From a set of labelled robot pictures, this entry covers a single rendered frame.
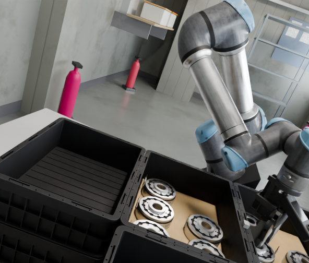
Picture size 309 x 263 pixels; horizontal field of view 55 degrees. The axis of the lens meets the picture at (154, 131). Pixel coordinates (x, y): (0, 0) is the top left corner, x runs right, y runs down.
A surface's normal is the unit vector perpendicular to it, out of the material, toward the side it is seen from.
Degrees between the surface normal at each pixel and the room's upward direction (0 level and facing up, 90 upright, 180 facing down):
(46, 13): 90
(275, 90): 90
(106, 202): 0
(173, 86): 90
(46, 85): 90
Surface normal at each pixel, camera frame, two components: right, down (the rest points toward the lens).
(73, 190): 0.33, -0.88
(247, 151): -0.05, -0.14
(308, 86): -0.22, 0.28
